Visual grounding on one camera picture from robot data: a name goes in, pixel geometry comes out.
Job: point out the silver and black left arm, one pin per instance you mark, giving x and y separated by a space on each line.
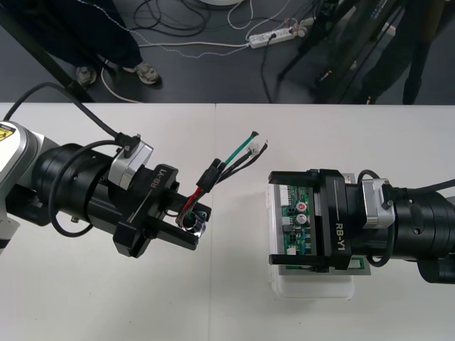
71 177

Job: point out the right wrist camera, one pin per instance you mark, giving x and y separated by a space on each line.
377 204

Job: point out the black slanted pole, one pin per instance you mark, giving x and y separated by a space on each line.
41 53

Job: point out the person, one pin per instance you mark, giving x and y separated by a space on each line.
106 35
419 71

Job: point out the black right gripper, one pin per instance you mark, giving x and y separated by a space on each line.
336 220

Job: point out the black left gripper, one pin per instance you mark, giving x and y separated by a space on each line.
145 213

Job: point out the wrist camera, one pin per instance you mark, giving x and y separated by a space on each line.
133 167
377 204

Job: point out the green circuit board grey frame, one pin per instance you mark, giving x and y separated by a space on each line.
295 213

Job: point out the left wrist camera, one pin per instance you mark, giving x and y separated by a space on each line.
133 167

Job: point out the silver and black right arm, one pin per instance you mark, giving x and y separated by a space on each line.
419 220

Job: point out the black tripod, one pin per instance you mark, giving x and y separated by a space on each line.
321 21

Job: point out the white round base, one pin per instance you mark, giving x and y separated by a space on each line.
224 2

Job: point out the white power strip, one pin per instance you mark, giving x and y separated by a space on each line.
272 36

